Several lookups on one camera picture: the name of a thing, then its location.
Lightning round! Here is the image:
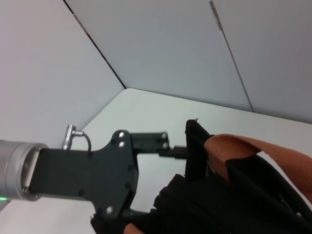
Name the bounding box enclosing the black bag with brown straps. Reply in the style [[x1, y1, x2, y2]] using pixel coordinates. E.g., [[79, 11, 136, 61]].
[[90, 118, 312, 234]]

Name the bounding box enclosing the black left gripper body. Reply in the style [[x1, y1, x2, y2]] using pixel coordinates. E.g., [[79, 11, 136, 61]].
[[28, 130, 139, 219]]

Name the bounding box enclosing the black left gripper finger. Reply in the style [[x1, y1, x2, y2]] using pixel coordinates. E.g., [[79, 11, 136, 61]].
[[118, 190, 156, 219], [130, 131, 188, 161]]

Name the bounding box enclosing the left gripper cable with connector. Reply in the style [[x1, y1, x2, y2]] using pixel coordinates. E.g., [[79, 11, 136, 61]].
[[60, 124, 93, 156]]

